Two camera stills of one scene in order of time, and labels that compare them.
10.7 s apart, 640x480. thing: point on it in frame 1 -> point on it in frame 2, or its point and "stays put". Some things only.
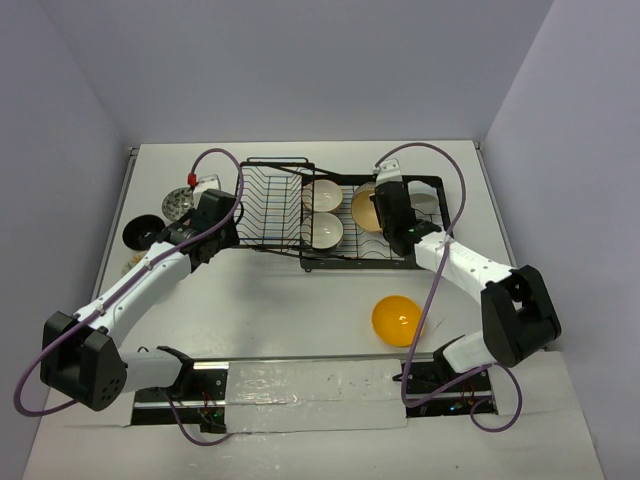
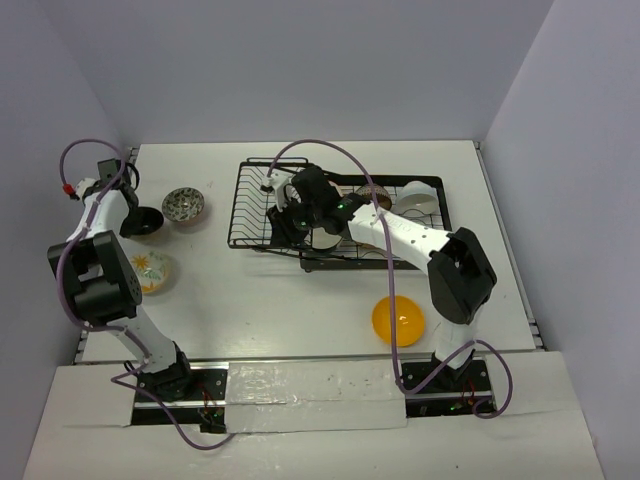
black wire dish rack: (331, 219) stays put
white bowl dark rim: (327, 231) stays put
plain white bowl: (423, 197) stays put
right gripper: (375, 197) -> (283, 234)
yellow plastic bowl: (395, 320) stays put
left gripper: (163, 235) -> (129, 220)
